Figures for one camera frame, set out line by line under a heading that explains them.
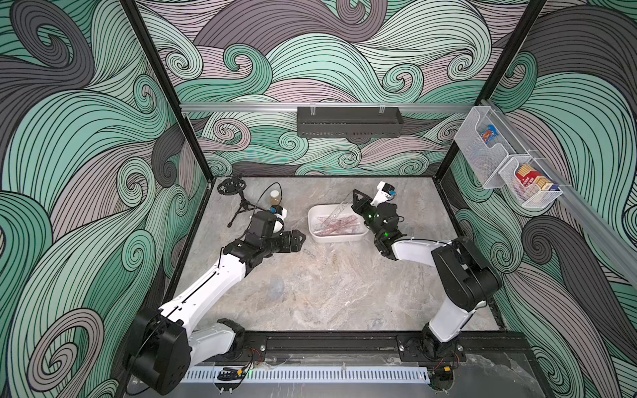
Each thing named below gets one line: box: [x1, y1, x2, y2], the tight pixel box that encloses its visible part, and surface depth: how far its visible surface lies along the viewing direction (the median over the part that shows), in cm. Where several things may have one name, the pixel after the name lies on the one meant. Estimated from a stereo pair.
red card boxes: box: [515, 164, 555, 191], surface depth 67 cm
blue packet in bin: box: [481, 124, 500, 146], surface depth 85 cm
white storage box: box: [307, 203, 370, 243], surface depth 102 cm
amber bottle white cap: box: [269, 189, 281, 206], surface depth 103 cm
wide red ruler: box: [318, 214, 359, 238], surface depth 103 cm
